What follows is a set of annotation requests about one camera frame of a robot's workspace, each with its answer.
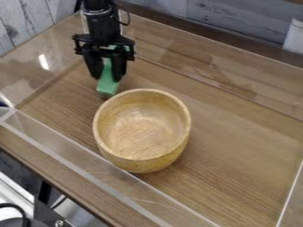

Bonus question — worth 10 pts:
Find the green rectangular block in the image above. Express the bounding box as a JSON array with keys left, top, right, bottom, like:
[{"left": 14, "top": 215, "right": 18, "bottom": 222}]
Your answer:
[{"left": 96, "top": 59, "right": 120, "bottom": 97}]

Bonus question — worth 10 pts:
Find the black table leg bracket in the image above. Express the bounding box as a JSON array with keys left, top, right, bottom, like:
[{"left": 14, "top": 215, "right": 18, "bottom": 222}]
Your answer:
[{"left": 33, "top": 181, "right": 75, "bottom": 227}]

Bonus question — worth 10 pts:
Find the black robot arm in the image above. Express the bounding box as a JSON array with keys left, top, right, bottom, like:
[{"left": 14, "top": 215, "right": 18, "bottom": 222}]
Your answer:
[{"left": 72, "top": 0, "right": 135, "bottom": 82}]

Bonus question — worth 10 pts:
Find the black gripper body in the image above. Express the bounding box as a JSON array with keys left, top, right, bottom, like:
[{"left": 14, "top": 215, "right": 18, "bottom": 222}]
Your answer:
[{"left": 72, "top": 8, "right": 135, "bottom": 62}]

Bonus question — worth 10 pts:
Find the brown wooden bowl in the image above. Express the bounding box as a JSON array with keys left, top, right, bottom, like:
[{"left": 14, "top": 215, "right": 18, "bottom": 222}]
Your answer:
[{"left": 92, "top": 89, "right": 192, "bottom": 173}]

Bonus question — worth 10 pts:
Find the white cylindrical container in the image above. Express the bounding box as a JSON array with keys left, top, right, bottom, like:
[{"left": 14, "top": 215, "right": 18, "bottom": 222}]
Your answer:
[{"left": 283, "top": 15, "right": 303, "bottom": 55}]

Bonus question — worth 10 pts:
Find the clear acrylic tray wall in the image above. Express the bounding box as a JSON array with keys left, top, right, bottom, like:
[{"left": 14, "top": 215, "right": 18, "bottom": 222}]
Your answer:
[{"left": 0, "top": 16, "right": 303, "bottom": 227}]

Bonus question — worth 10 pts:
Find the black cable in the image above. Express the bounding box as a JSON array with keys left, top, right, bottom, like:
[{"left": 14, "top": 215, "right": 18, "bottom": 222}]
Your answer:
[{"left": 0, "top": 202, "right": 28, "bottom": 227}]

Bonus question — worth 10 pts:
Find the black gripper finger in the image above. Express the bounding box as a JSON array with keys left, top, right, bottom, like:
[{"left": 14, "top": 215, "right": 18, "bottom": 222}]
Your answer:
[
  {"left": 83, "top": 52, "right": 104, "bottom": 80},
  {"left": 109, "top": 57, "right": 127, "bottom": 82}
]

